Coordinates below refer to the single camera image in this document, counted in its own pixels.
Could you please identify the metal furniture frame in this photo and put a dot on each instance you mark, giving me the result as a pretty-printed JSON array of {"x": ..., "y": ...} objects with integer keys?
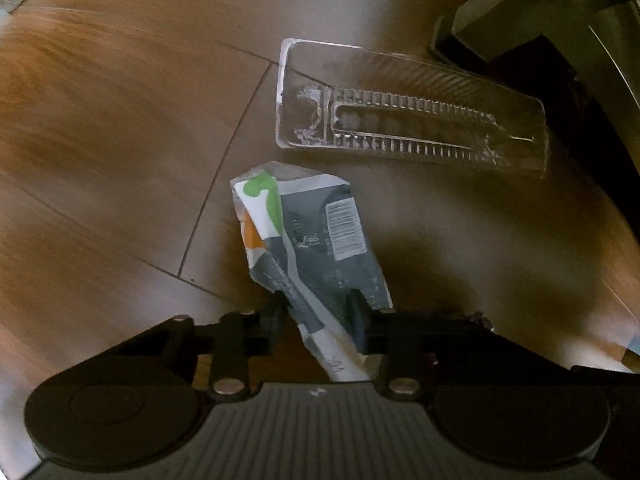
[{"x": 550, "y": 5}]

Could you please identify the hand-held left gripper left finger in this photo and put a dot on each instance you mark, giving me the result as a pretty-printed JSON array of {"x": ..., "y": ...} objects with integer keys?
[{"x": 276, "y": 320}]

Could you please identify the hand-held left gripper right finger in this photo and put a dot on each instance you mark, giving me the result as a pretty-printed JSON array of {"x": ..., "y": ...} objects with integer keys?
[{"x": 356, "y": 322}]

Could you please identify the clear plastic blister tray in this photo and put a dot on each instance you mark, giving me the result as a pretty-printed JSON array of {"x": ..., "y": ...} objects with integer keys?
[{"x": 400, "y": 90}]

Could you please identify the grey white printed wrapper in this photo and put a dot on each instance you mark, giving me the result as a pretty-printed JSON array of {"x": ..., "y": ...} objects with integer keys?
[{"x": 320, "y": 250}]

